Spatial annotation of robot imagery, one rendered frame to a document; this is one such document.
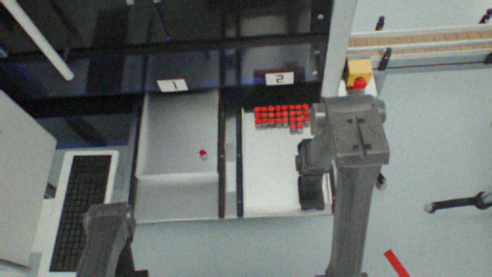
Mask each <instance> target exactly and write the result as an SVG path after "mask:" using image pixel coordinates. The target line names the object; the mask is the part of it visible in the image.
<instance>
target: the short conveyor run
mask: <svg viewBox="0 0 492 277"><path fill-rule="evenodd" d="M491 16H492V8H488V9H487V10H486V14H484V15H483V16H482V18H481V19H480V23H478V24H470V25H457V26H445V27H433V28H421V29H397V30H385V31H383V30H382V29H383V25H384V21H385V17H384V16H380V18H379V22H377V25H376V28H375V31H374V32H361V33H351V36H350V39H349V44H348V48H347V52H346V56H353V55H366V54H369V56H370V61H371V65H372V69H373V73H374V76H375V75H388V74H414V73H428V72H442V71H455V70H468V69H492V24H491V23H489V21H488V20H489V18H491Z"/></svg>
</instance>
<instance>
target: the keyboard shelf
mask: <svg viewBox="0 0 492 277"><path fill-rule="evenodd" d="M74 155H112V158H111V167H110V177H109V181H108V186H107V191H106V196H105V201H104V204H108V203H111V201H112V197H113V191H114V186H115V176H116V171H117V167H118V161H119V155H120V153H119V152H118V151H117V150H95V151H67V152H66V153H65V154H64V157H63V165H62V168H61V175H60V178H59V182H58V189H57V193H56V196H55V199H43V201H42V205H41V209H40V216H39V219H38V223H37V228H36V232H35V239H34V242H33V246H32V250H31V253H42V255H41V258H40V266H39V270H38V274H37V277H75V274H76V272H49V271H48V270H49V266H50V263H51V259H52V252H53V247H54V244H55V240H56V235H57V232H58V225H59V221H60V217H61V213H62V206H63V198H64V195H65V191H66V187H67V183H68V179H69V171H70V167H71V165H72V160H73V156H74Z"/></svg>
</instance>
